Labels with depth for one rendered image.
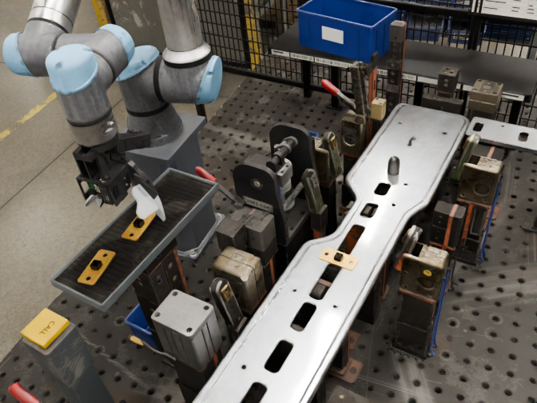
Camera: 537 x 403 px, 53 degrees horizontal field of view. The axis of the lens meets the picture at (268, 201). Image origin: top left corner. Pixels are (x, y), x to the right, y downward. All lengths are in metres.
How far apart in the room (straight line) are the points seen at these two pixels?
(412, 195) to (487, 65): 0.65
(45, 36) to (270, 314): 0.67
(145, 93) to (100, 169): 0.44
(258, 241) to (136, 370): 0.50
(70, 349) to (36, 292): 1.75
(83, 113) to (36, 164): 2.71
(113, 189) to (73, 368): 0.34
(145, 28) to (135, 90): 2.73
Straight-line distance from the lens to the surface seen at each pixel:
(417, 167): 1.46
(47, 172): 3.50
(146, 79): 1.35
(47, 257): 2.93
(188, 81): 1.31
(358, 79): 1.46
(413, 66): 1.85
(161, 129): 1.43
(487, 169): 1.42
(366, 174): 1.42
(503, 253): 1.70
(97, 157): 0.95
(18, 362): 1.63
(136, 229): 1.12
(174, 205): 1.15
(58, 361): 1.04
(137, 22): 4.12
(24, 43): 1.05
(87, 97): 0.90
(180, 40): 1.28
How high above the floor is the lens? 1.91
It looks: 42 degrees down
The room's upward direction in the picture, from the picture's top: 7 degrees counter-clockwise
